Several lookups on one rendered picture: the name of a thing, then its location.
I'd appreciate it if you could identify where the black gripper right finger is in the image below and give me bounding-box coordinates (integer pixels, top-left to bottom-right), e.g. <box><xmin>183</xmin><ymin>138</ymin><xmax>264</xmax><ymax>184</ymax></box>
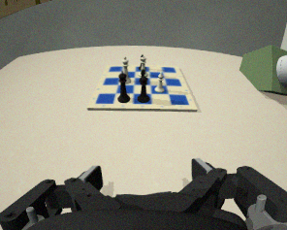
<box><xmin>158</xmin><ymin>158</ymin><xmax>287</xmax><ymax>230</ymax></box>

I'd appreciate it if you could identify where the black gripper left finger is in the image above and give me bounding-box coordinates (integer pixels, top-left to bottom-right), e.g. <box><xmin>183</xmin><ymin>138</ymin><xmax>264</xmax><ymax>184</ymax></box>
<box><xmin>0</xmin><ymin>166</ymin><xmax>120</xmax><ymax>230</ymax></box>

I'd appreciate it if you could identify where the blue and cream chessboard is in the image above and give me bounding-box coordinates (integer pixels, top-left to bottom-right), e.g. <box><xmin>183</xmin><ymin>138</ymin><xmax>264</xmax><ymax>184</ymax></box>
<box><xmin>87</xmin><ymin>65</ymin><xmax>198</xmax><ymax>112</ymax></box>

